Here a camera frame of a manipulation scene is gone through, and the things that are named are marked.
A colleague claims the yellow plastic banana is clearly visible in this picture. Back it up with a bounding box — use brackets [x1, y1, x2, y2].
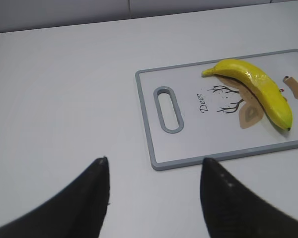
[201, 59, 293, 131]

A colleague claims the white grey-rimmed cutting board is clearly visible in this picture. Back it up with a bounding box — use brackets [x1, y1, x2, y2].
[135, 49, 298, 171]

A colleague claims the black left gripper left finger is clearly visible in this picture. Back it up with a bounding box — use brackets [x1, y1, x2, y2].
[0, 157, 110, 238]

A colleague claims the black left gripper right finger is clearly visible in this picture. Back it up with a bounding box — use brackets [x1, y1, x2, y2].
[200, 158, 298, 238]

